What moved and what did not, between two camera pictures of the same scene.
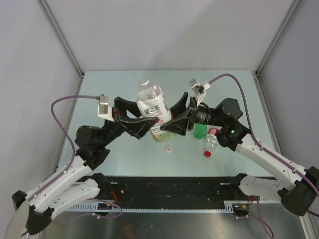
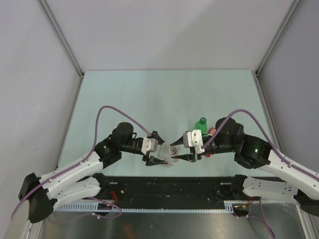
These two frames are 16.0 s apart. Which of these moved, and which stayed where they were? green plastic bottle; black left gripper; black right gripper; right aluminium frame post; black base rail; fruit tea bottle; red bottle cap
Moved: red bottle cap; black right gripper; fruit tea bottle; black left gripper
Stayed: black base rail; green plastic bottle; right aluminium frame post
